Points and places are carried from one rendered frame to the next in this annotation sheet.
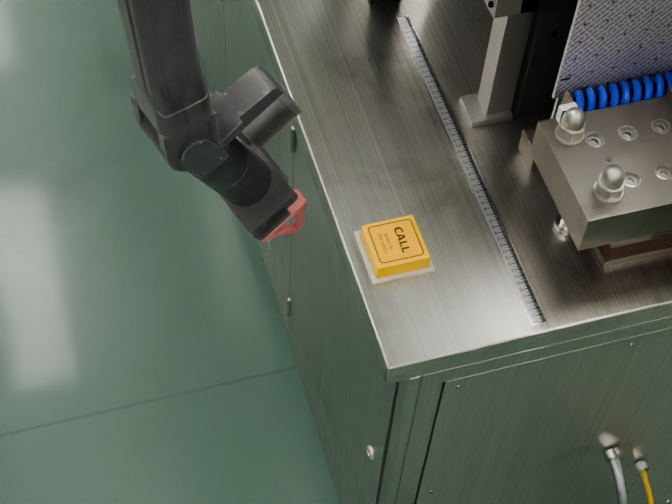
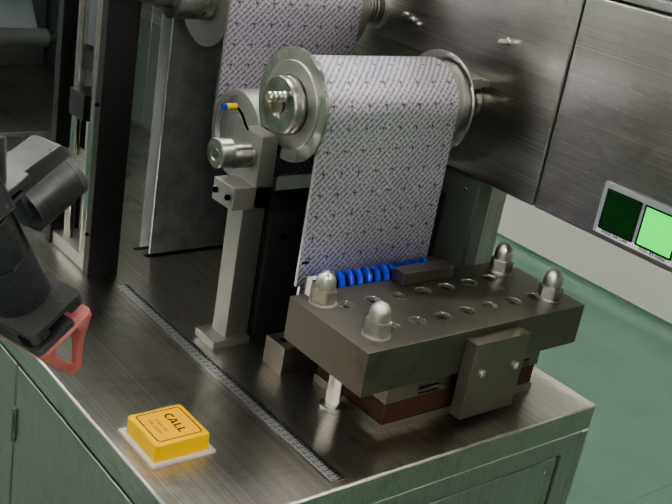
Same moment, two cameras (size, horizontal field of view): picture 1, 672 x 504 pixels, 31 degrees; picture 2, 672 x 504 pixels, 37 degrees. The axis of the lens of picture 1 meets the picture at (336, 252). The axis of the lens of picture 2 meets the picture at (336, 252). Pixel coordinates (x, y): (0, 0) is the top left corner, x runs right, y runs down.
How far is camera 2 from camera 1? 0.63 m
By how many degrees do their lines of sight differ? 37
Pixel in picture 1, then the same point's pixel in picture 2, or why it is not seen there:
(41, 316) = not seen: outside the picture
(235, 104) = (17, 162)
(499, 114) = (237, 336)
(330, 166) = (78, 384)
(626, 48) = (353, 232)
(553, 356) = not seen: outside the picture
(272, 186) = (52, 291)
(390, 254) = (166, 434)
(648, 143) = (394, 305)
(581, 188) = (351, 333)
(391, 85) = (124, 326)
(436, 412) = not seen: outside the picture
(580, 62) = (317, 243)
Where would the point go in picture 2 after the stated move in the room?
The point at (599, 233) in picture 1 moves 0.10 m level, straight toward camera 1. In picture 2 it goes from (378, 373) to (379, 417)
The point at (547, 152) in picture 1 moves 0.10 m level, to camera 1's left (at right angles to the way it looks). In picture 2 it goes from (306, 319) to (228, 319)
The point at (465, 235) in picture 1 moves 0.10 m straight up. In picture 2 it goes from (236, 423) to (247, 350)
